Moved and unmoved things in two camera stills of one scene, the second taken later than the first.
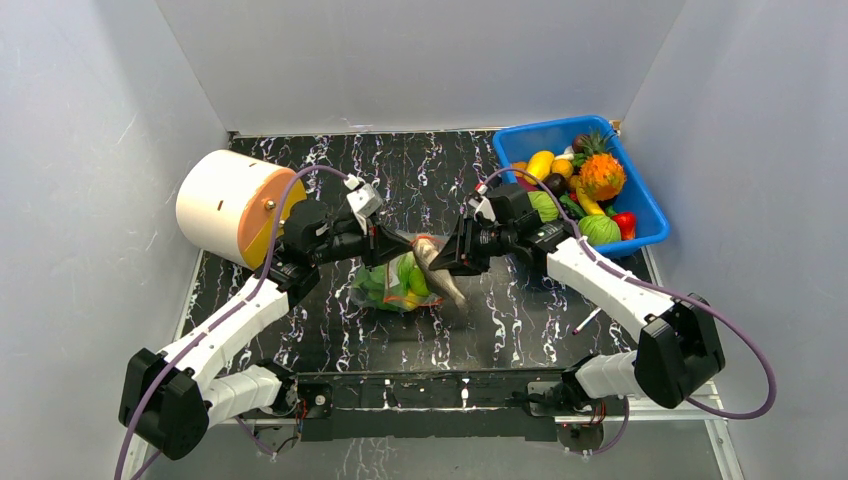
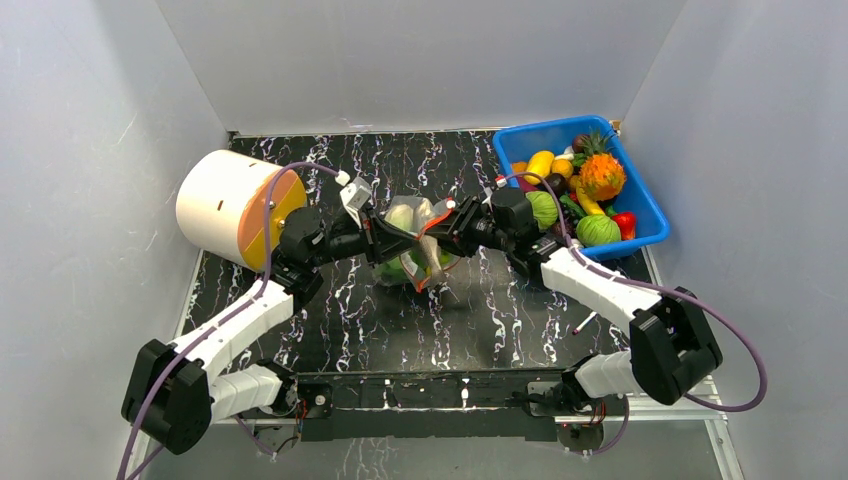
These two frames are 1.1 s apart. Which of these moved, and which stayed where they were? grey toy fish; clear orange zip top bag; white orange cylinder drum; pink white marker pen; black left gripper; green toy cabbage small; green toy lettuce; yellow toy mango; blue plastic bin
Moved: green toy lettuce; grey toy fish; clear orange zip top bag
Stayed: yellow toy mango; pink white marker pen; green toy cabbage small; black left gripper; white orange cylinder drum; blue plastic bin
